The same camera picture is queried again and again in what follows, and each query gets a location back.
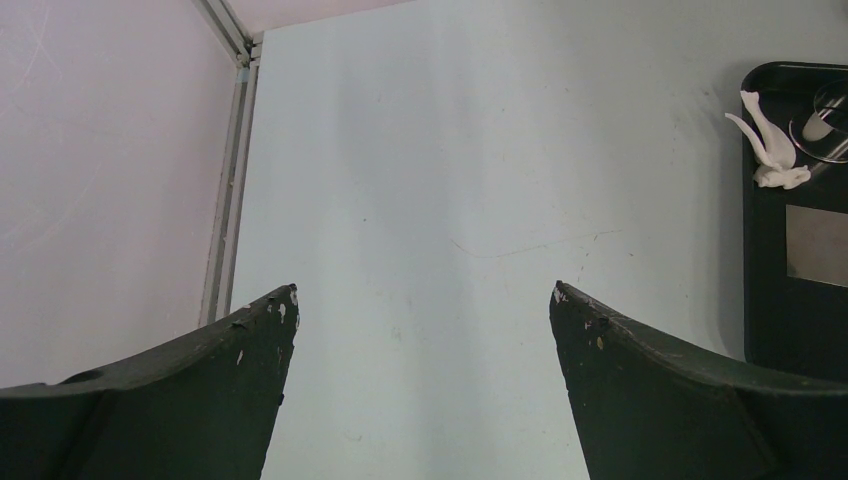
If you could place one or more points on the black baking tray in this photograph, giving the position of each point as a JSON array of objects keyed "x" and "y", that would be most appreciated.
[{"x": 792, "y": 325}]

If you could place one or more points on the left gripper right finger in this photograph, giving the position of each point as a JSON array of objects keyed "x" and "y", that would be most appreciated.
[{"x": 648, "y": 405}]

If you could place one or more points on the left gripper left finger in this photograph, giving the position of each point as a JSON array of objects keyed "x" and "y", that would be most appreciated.
[{"x": 201, "y": 406}]

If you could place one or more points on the white dough ball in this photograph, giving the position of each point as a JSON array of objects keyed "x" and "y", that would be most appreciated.
[{"x": 773, "y": 149}]

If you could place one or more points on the small round metal cup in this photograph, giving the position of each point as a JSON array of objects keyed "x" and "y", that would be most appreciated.
[{"x": 820, "y": 130}]

